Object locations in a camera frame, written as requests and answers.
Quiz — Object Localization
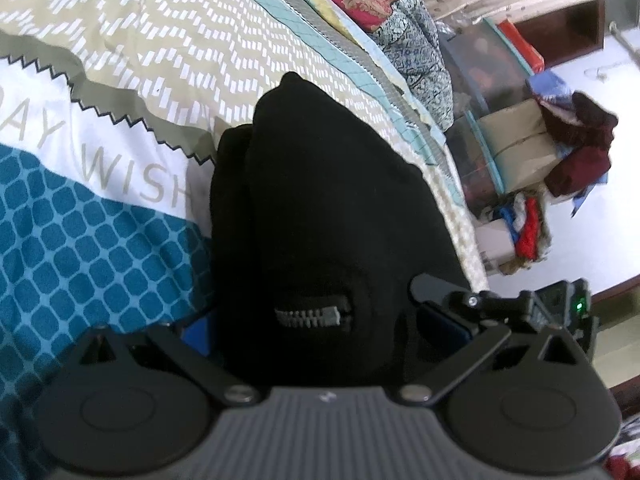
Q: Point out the cardboard box with string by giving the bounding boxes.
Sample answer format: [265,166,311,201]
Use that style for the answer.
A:
[478,99,560,193]

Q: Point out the patterned bed sheet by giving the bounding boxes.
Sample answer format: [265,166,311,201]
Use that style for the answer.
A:
[1,0,488,479]

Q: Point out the red floral blanket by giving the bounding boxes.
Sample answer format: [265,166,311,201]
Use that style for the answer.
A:
[331,0,454,131]

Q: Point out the clear plastic storage bag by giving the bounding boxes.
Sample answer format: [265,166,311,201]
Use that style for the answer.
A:
[440,20,534,214]

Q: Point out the black pants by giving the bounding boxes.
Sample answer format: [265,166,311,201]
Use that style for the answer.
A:
[209,73,468,387]

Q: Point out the dark red cloth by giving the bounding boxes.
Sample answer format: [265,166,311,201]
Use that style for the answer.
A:
[537,91,618,197]

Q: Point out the red white blue cloth bundle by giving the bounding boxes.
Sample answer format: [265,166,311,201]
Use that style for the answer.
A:
[475,190,552,275]

